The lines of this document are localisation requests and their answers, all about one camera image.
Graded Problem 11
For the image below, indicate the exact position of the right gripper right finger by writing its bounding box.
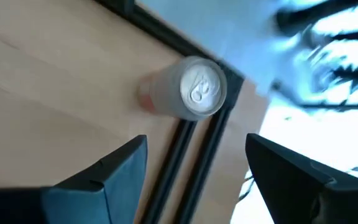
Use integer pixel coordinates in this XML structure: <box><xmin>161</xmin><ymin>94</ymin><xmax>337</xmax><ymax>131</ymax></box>
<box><xmin>246</xmin><ymin>133</ymin><xmax>358</xmax><ymax>224</ymax></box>

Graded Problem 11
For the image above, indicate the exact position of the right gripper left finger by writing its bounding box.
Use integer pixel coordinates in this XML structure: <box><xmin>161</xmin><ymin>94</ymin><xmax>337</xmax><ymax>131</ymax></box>
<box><xmin>0</xmin><ymin>134</ymin><xmax>149</xmax><ymax>224</ymax></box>

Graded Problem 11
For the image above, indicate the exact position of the silver and orange soda can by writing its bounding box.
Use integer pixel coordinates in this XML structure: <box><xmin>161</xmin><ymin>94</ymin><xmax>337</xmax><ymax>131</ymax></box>
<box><xmin>137</xmin><ymin>55</ymin><xmax>229</xmax><ymax>122</ymax></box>

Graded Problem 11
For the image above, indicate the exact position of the black stand leg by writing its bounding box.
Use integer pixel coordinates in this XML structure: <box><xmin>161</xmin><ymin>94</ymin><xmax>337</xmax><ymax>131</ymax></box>
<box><xmin>273</xmin><ymin>0</ymin><xmax>358</xmax><ymax>35</ymax></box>

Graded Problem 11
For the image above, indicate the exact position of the black metal table frame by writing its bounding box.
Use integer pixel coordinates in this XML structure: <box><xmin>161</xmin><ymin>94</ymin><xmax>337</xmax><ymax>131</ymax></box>
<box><xmin>93</xmin><ymin>0</ymin><xmax>247</xmax><ymax>224</ymax></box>

